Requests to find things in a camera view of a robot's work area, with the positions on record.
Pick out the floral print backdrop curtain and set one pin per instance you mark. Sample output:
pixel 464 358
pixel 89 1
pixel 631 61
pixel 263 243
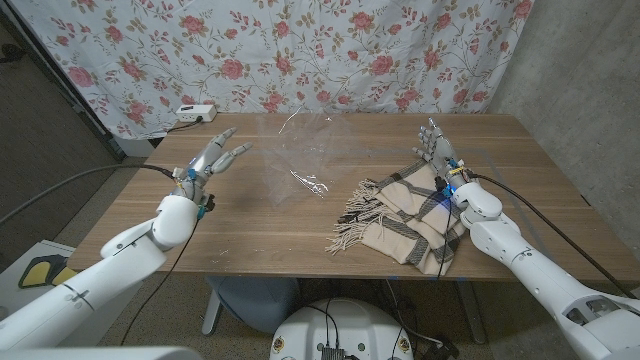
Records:
pixel 300 50

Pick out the white power strip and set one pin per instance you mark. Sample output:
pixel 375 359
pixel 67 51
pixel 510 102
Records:
pixel 196 113

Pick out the yellow black floor object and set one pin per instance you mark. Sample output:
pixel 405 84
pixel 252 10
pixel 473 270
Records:
pixel 37 272

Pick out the white floor panel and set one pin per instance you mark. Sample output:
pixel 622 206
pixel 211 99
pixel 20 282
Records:
pixel 15 280

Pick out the clear plastic bag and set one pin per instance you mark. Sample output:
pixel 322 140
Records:
pixel 305 150

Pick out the grey chair under table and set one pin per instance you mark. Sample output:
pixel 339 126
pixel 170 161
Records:
pixel 255 300

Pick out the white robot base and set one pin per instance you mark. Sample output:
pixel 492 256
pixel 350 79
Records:
pixel 350 330

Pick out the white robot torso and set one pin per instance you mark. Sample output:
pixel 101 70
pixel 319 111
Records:
pixel 100 355

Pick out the black power adapter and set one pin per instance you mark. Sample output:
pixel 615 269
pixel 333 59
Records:
pixel 445 350

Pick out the black backdrop frame pole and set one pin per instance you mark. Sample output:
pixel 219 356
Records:
pixel 65 85

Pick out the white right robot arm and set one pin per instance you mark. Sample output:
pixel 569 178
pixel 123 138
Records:
pixel 530 272

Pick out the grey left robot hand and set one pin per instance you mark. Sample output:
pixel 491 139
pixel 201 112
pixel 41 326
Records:
pixel 200 172

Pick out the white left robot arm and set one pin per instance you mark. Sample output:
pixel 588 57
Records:
pixel 125 260

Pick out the grey metal table leg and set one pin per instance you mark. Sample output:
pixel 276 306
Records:
pixel 472 315

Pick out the beige plaid fringed scarf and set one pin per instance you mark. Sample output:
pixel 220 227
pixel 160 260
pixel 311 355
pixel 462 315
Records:
pixel 400 220

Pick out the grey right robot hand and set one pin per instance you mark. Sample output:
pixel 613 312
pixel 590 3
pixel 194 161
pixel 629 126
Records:
pixel 442 152

